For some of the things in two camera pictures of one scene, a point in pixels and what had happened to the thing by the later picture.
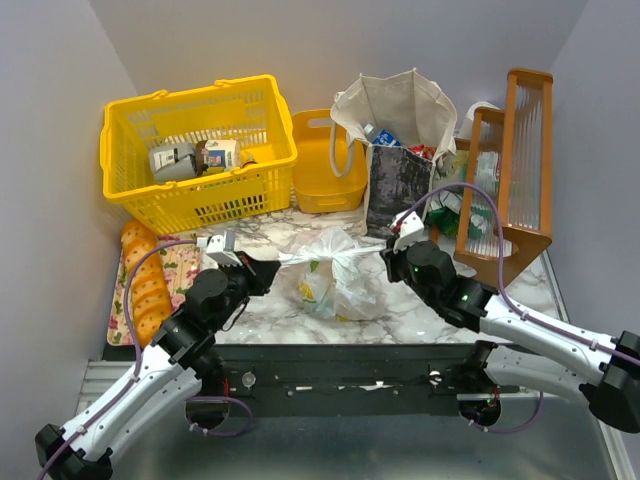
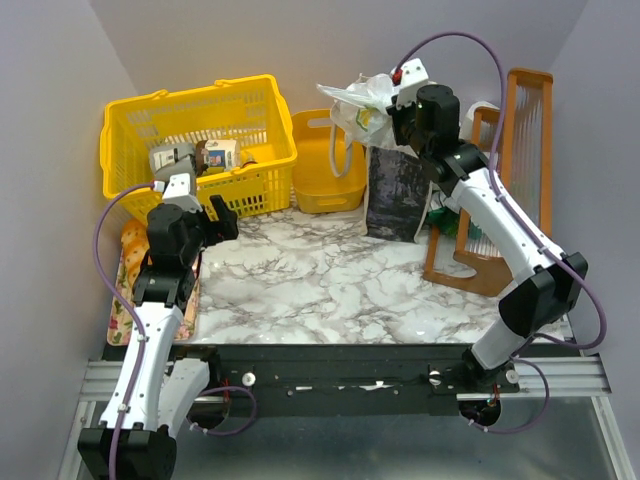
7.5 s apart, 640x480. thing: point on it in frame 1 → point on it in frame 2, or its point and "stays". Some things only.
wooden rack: x=507 y=206 stays
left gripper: x=248 y=272 → x=214 y=226
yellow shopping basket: x=250 y=111 stays
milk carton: x=221 y=153 stays
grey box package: x=172 y=162 stays
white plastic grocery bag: x=329 y=279 → x=360 y=112
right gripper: x=393 y=257 → x=400 y=116
